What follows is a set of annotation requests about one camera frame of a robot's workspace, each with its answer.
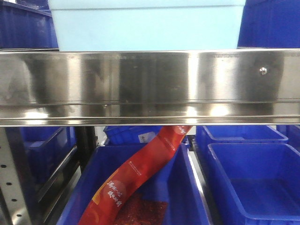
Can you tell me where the light blue plastic bin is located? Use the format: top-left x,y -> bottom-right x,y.
48,0 -> 246,51

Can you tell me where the blue bin lower middle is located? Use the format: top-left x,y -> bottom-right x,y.
57,143 -> 209,225

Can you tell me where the perforated steel shelf upright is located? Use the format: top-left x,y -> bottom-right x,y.
0,127 -> 40,225

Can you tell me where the roller track divider right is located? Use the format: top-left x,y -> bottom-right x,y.
188,135 -> 218,225

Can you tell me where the blue bin lower right rear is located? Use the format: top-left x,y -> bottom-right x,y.
196,125 -> 288,148

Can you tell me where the red snack package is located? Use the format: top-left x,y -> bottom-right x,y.
78,125 -> 191,225

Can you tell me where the blue bin lower left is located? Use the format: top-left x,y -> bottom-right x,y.
20,127 -> 76,184

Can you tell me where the blue bin upper right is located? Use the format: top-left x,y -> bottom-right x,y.
238,0 -> 300,48

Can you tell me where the blue bin upper left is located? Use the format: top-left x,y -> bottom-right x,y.
0,0 -> 58,49

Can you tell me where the stainless steel shelf front rail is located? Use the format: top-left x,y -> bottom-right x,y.
0,48 -> 300,127

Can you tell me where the steel bolt on rail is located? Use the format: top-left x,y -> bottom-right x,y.
259,67 -> 268,75

